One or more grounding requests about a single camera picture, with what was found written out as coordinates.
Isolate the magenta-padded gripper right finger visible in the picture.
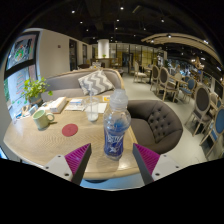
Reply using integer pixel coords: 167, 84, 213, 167
132, 142, 184, 186

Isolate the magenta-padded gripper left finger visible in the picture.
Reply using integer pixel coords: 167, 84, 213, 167
43, 143, 93, 186

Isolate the flat round red coaster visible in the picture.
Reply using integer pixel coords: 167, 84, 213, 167
61, 123, 79, 138

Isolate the grey tufted armchair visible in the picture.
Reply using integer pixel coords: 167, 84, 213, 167
126, 99, 184, 155

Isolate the clear blue-labelled drink bottle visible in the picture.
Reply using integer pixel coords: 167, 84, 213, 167
102, 88, 132, 161

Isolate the pale green mug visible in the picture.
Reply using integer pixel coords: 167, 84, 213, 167
32, 109, 56, 131

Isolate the white paper menu sheet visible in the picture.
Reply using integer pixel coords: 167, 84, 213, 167
64, 101, 108, 115

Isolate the clear plastic cup with straw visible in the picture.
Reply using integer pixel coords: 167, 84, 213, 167
85, 83, 100, 123

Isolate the small blue-white packet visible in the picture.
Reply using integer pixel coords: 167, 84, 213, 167
69, 98, 84, 107

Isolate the grey curved sofa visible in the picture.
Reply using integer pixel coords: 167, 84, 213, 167
40, 67, 126, 103

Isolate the group of dining chairs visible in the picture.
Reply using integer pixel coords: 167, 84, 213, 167
132, 60, 224, 158

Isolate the grey zigzag cushion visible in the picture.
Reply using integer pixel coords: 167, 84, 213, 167
77, 69, 116, 97

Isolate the potted green plant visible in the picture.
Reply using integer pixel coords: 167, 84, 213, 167
21, 76, 54, 107

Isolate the white round pillar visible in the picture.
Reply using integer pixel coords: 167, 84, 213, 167
97, 38, 111, 60

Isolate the group of ceiling lights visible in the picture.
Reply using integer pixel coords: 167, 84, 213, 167
69, 4, 211, 46

